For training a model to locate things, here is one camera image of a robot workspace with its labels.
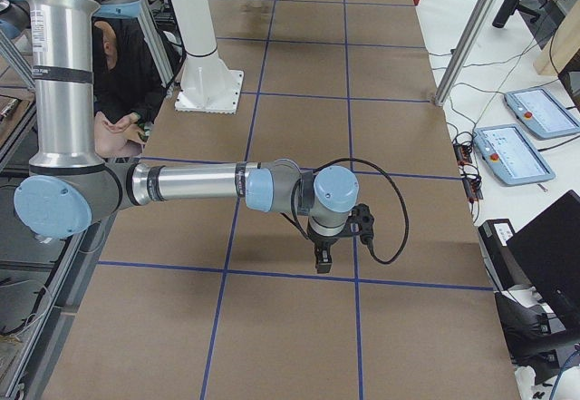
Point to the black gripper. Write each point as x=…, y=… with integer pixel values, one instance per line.
x=323, y=241

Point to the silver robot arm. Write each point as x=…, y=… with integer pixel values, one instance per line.
x=70, y=187

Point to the person's bare hand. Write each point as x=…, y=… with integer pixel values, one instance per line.
x=122, y=124

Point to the black power box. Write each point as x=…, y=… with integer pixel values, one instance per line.
x=494, y=236

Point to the small orange circuit board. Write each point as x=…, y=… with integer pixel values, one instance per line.
x=463, y=154

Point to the near teach pendant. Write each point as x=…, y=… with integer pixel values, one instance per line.
x=511, y=156

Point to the teach pendant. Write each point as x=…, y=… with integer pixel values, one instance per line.
x=541, y=113
x=511, y=156

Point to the black laptop screen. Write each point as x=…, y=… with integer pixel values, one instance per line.
x=547, y=250

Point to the seated person in black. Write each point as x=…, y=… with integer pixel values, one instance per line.
x=126, y=80

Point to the far teach pendant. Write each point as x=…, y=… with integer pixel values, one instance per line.
x=541, y=113

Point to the black water bottle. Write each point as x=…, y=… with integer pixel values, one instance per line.
x=507, y=8

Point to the wooden board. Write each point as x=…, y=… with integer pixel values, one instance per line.
x=562, y=47

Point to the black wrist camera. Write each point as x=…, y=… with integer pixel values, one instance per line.
x=364, y=223

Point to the white camera mast pedestal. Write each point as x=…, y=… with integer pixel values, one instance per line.
x=206, y=84

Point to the aluminium frame post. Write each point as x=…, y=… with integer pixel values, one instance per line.
x=467, y=40

